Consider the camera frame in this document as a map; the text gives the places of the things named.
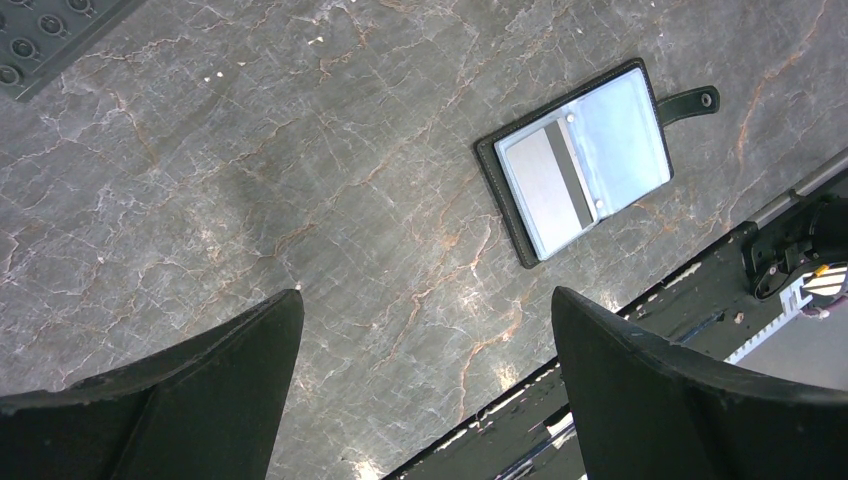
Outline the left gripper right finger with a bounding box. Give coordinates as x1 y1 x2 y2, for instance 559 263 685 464
551 287 847 479

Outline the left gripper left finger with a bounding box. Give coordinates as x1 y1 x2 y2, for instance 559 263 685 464
1 289 304 479

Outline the black card holder wallet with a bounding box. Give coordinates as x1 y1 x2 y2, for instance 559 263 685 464
473 58 720 269

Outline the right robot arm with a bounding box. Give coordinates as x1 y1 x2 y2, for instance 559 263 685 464
808 197 847 262

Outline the dark grey stud baseplate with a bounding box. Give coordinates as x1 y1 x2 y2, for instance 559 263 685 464
1 0 142 102

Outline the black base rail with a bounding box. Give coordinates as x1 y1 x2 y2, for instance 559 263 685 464
393 152 847 479

